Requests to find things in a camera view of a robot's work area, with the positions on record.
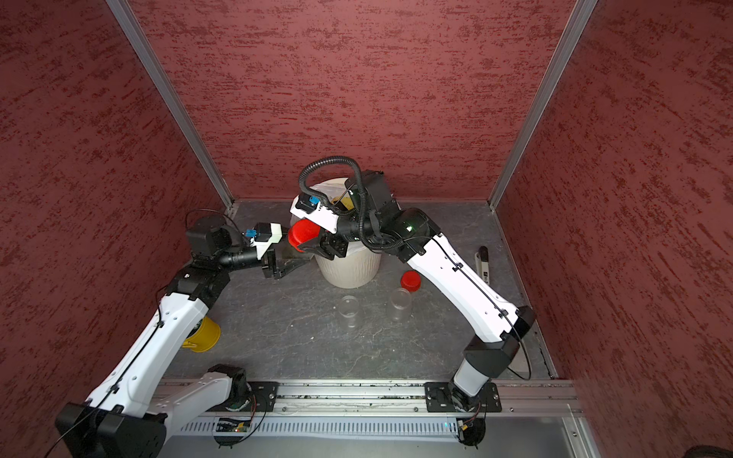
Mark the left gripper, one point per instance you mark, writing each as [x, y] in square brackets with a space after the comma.
[281, 267]

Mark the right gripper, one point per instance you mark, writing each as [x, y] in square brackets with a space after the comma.
[329, 242]

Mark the clear plastic jar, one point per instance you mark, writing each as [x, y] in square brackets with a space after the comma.
[349, 312]
[400, 305]

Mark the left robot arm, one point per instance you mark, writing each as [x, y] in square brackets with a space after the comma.
[118, 418]

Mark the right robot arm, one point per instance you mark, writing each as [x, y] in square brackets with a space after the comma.
[498, 324]

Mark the cream plastic waste bin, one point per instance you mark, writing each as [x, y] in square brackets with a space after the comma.
[360, 265]

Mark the yellow pencil cup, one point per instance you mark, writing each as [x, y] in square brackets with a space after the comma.
[203, 337]

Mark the grey black stapler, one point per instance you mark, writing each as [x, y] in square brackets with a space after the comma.
[482, 264]

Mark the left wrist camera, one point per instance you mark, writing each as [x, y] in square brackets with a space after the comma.
[263, 236]

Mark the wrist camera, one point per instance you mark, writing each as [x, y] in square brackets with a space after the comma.
[308, 207]
[263, 236]

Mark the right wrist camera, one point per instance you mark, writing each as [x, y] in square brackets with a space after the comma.
[308, 207]

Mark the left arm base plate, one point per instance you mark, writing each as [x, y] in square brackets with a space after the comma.
[260, 396]

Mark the aluminium mounting rail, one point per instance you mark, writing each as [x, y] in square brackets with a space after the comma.
[406, 398]

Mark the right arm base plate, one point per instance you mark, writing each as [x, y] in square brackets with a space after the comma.
[446, 397]

